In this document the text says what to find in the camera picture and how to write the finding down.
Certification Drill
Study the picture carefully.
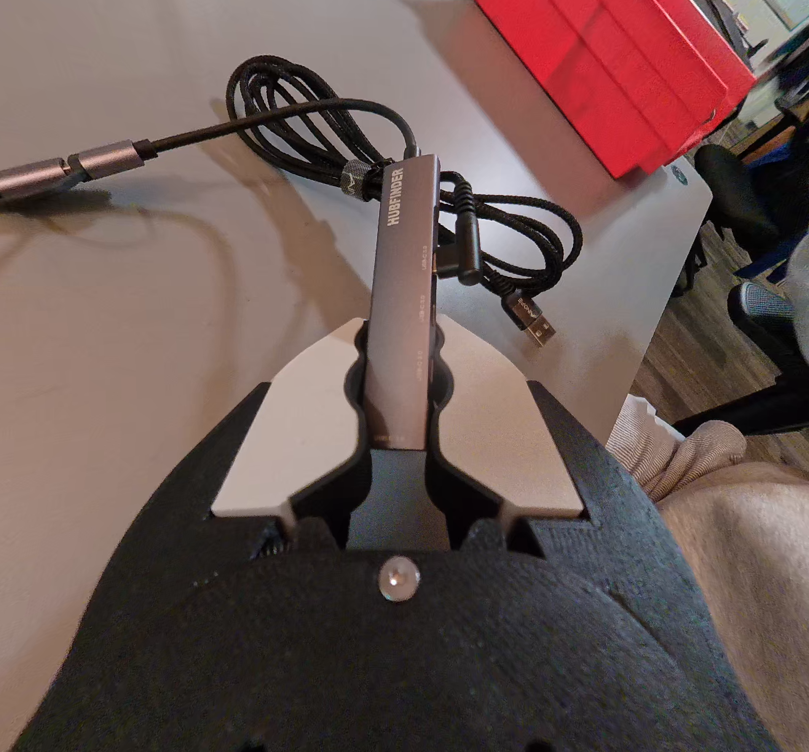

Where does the grey USB adapter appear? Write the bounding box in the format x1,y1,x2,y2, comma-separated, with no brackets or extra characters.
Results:
0,157,89,204

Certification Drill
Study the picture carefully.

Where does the black office chair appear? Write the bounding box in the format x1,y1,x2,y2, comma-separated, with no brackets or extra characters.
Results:
693,144,809,276
672,281,809,438

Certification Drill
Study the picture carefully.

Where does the red plastic bin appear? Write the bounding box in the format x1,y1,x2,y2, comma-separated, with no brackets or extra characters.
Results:
474,0,758,180

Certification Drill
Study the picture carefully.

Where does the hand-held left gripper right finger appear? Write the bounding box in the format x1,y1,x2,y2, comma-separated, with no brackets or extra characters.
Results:
430,313,593,522

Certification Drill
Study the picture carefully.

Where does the grey USB hub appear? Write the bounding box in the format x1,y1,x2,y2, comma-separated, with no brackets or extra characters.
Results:
347,153,451,552

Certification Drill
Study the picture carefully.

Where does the black hub cable grey plug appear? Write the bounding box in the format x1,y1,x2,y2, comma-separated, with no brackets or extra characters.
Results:
69,97,423,178

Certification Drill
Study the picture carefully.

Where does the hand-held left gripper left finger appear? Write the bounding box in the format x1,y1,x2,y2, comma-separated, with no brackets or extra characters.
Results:
210,315,373,538

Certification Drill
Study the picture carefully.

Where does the light grey desk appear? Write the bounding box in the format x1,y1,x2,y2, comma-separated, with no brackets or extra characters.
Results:
0,0,714,752

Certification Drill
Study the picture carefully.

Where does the black braided USB cable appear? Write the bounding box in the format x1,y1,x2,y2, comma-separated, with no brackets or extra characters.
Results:
226,55,583,350

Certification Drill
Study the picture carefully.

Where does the person's beige sweatshirt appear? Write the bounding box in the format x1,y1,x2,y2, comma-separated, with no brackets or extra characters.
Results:
606,395,809,752

